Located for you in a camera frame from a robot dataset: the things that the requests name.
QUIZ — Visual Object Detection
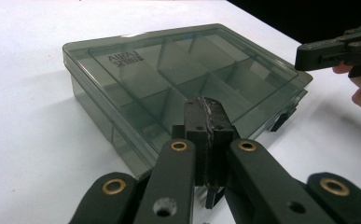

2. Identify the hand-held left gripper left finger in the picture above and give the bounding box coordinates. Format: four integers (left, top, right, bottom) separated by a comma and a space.
172, 96, 213, 188

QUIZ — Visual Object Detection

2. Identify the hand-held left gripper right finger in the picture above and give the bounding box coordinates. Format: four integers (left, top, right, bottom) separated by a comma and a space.
204, 96, 240, 187

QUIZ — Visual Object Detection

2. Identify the transparent grey compartment storage box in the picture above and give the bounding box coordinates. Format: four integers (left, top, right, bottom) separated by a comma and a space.
62, 22, 313, 182

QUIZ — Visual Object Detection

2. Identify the white table cover board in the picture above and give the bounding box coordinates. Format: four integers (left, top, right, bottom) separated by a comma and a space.
0, 0, 361, 224

